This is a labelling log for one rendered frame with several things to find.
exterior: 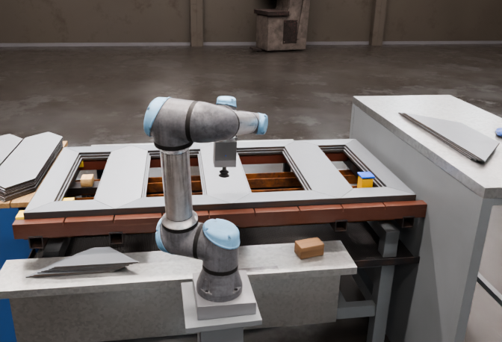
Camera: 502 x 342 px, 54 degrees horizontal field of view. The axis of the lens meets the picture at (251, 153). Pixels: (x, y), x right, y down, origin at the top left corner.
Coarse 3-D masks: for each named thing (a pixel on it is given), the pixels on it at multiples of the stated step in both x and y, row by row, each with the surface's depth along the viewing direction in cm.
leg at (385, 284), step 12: (384, 228) 214; (384, 240) 213; (384, 252) 214; (396, 252) 215; (384, 276) 219; (384, 288) 221; (384, 300) 224; (384, 312) 226; (372, 324) 230; (384, 324) 228; (372, 336) 230; (384, 336) 231
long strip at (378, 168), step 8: (352, 144) 265; (360, 144) 265; (360, 152) 253; (368, 152) 253; (368, 160) 243; (376, 160) 243; (376, 168) 233; (384, 168) 233; (384, 176) 223; (392, 176) 224; (392, 184) 215; (400, 184) 215; (408, 192) 208
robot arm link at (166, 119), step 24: (144, 120) 136; (168, 120) 134; (168, 144) 137; (192, 144) 142; (168, 168) 143; (168, 192) 147; (168, 216) 152; (192, 216) 155; (168, 240) 155; (192, 240) 153
